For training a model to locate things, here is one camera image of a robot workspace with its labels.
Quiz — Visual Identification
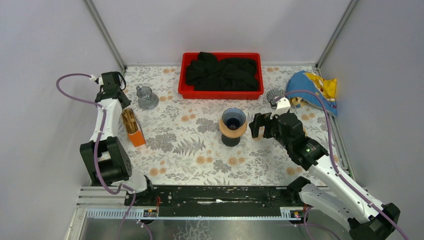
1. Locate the blue glass dripper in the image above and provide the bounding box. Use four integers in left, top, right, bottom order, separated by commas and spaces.
221, 107, 246, 130

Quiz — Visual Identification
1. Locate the wooden ring holder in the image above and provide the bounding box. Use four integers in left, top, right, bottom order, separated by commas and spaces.
219, 119, 248, 139

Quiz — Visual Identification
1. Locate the orange coffee filter box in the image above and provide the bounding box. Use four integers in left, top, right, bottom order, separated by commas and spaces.
125, 112, 146, 147

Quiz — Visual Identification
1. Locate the dark red glass carafe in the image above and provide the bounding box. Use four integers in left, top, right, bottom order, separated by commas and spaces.
221, 134, 241, 147

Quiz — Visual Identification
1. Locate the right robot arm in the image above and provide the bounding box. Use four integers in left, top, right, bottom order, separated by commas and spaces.
249, 113, 400, 240

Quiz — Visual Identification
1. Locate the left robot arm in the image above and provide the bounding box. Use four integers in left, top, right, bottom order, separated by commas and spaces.
79, 71, 155, 206

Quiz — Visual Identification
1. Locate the grey glass dripper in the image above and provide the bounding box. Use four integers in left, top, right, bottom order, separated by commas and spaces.
266, 88, 285, 110

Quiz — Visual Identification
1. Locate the clear glass carafe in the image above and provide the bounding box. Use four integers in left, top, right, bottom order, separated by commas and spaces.
136, 86, 159, 110

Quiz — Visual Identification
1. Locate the blue and yellow cloth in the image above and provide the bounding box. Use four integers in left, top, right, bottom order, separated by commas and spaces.
286, 70, 338, 116

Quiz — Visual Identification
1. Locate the black cloth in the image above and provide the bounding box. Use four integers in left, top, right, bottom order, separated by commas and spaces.
185, 52, 259, 92

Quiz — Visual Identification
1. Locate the red plastic bin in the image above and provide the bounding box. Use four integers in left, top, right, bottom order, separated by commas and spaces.
178, 52, 264, 100

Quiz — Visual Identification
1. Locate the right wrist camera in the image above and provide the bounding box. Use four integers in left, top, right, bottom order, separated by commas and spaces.
270, 97, 291, 119

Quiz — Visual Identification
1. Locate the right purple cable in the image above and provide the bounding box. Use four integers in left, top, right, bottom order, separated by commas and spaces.
273, 90, 409, 240

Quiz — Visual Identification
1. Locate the purple cable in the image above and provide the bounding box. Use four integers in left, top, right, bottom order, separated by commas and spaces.
273, 90, 409, 240
55, 73, 137, 240

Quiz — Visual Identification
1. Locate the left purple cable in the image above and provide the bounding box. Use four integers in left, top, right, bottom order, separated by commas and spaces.
55, 73, 137, 240

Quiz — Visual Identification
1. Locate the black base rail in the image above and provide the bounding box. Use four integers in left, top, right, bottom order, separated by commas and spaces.
124, 185, 307, 221

